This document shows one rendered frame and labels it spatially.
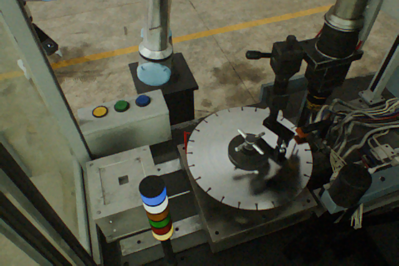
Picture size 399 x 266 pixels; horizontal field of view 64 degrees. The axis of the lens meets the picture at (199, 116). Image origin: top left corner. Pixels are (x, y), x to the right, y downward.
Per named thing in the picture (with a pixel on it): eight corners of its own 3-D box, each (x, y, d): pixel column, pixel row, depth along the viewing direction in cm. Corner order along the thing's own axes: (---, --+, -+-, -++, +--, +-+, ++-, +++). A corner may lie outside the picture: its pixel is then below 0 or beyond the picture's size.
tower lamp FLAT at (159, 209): (146, 217, 58) (144, 210, 56) (141, 195, 61) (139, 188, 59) (170, 209, 59) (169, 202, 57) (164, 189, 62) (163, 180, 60)
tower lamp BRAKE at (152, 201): (144, 209, 56) (141, 201, 54) (138, 187, 59) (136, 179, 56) (169, 201, 57) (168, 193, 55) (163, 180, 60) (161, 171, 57)
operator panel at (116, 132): (93, 161, 108) (80, 133, 97) (89, 137, 115) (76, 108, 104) (172, 139, 114) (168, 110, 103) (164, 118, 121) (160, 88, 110)
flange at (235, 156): (258, 176, 80) (259, 171, 78) (220, 157, 84) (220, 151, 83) (276, 146, 87) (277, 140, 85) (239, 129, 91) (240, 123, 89)
